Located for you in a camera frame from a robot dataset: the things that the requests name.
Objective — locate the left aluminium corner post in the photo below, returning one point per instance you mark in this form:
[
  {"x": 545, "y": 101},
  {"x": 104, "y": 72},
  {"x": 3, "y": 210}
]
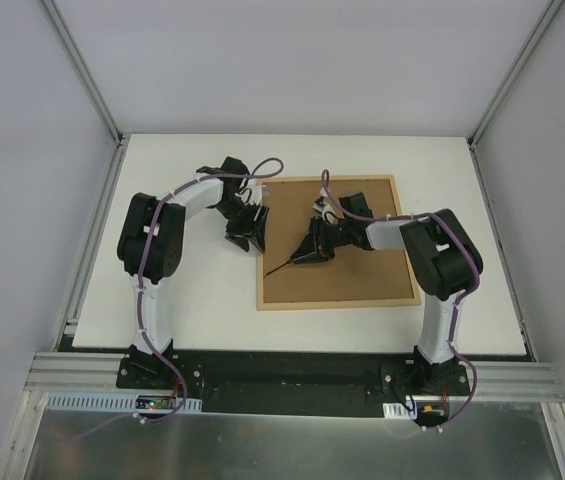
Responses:
[{"x": 79, "y": 66}]

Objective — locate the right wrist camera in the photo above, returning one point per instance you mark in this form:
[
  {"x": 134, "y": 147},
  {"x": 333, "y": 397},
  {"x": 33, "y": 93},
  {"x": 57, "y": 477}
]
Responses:
[{"x": 325, "y": 210}]

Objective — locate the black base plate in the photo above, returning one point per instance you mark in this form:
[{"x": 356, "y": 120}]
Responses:
[{"x": 290, "y": 383}]

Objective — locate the left white cable duct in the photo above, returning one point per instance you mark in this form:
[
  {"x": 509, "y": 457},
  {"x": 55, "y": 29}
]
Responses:
[{"x": 122, "y": 403}]

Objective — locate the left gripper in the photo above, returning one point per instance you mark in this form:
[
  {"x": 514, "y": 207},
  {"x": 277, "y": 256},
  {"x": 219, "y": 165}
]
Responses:
[{"x": 246, "y": 223}]

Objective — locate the wooden picture frame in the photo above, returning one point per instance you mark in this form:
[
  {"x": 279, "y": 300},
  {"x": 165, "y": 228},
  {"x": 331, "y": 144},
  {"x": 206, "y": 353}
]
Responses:
[{"x": 353, "y": 279}]

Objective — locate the aluminium rail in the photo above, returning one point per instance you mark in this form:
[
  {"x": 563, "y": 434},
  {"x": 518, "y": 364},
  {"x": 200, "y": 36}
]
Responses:
[{"x": 73, "y": 372}]

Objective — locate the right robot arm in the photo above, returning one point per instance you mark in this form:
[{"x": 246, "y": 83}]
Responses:
[{"x": 445, "y": 262}]

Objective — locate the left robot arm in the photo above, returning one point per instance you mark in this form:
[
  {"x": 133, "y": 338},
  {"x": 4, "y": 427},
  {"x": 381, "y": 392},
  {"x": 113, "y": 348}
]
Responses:
[{"x": 151, "y": 242}]

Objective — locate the white cable duct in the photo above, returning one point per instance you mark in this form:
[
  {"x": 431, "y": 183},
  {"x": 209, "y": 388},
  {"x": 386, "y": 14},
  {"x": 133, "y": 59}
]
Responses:
[
  {"x": 399, "y": 411},
  {"x": 122, "y": 403}
]

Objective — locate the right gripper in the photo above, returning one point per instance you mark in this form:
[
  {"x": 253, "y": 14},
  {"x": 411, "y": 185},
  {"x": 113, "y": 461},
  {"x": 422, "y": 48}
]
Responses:
[{"x": 319, "y": 239}]

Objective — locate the red handled screwdriver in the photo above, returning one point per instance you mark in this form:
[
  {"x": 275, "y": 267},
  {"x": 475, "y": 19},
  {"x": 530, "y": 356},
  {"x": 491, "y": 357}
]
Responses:
[{"x": 279, "y": 267}]

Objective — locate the right white cable duct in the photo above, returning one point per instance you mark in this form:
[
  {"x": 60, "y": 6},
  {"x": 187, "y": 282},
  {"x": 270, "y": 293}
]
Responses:
[{"x": 399, "y": 411}]

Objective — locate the aluminium corner post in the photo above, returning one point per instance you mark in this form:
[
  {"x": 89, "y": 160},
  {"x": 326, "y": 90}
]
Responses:
[
  {"x": 542, "y": 25},
  {"x": 79, "y": 66}
]

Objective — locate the right aluminium corner post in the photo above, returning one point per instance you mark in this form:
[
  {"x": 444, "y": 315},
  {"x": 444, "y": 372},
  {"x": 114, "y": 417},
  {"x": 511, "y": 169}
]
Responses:
[{"x": 542, "y": 25}]

